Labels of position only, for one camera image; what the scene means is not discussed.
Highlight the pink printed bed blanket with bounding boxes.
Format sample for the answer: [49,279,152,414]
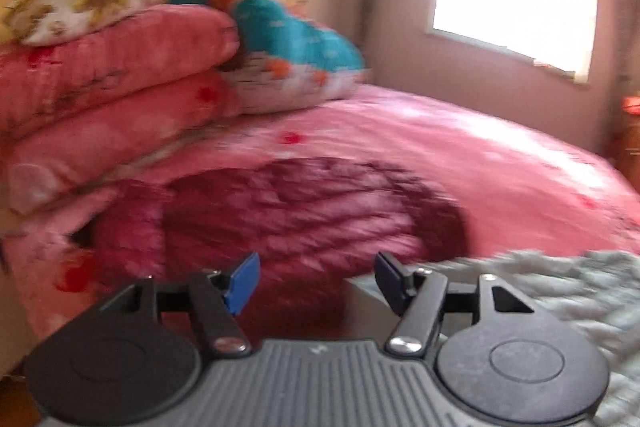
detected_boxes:
[0,84,640,350]

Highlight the floral pillow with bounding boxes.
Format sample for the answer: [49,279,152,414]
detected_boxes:
[7,0,216,48]

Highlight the teal and orange pillow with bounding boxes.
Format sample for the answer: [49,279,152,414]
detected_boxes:
[167,0,371,115]

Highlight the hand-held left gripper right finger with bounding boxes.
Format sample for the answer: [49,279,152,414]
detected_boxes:
[374,252,548,356]

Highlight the wooden wardrobe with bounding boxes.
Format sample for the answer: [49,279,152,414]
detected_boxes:
[607,79,640,195]

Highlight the folded pink blanket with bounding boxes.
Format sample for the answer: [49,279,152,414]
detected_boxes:
[0,4,246,215]

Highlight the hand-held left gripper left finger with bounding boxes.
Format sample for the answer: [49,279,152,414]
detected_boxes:
[97,252,262,356]

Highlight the maroon quilted garment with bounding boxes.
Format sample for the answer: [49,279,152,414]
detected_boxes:
[89,156,472,340]

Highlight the grey quilted garment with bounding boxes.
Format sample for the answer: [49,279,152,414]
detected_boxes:
[344,248,640,427]

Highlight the beige bed frame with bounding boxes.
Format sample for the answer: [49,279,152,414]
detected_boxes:
[0,252,36,375]

